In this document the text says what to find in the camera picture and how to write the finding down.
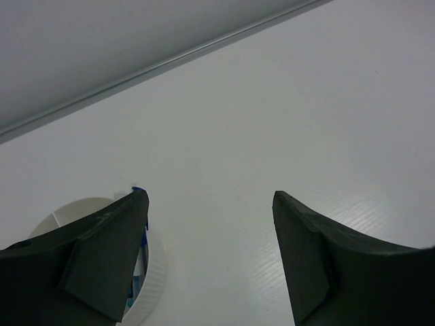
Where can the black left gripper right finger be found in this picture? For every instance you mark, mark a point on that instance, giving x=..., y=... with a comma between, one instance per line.
x=338, y=276

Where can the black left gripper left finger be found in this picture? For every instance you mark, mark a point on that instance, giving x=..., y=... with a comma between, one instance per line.
x=79, y=274

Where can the blue ballpoint pen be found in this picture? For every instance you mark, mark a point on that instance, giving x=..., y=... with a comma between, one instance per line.
x=141, y=264

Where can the white round desk organizer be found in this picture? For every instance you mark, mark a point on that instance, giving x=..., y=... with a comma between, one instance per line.
x=155, y=278

